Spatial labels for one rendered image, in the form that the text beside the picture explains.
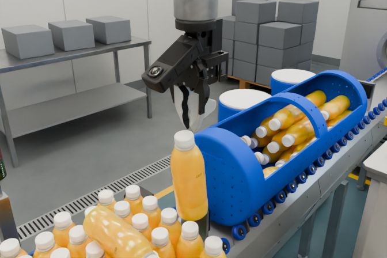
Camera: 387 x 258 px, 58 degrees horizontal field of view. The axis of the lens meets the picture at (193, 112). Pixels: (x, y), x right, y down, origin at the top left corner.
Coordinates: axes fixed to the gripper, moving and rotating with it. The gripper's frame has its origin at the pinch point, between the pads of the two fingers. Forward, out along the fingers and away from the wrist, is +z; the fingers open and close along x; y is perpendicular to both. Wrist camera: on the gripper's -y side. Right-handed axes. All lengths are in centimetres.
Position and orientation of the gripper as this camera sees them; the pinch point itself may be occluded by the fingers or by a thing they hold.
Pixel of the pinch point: (188, 125)
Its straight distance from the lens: 67.7
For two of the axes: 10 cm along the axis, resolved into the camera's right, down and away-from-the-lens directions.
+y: 7.1, -3.2, 6.3
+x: -7.0, -3.2, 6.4
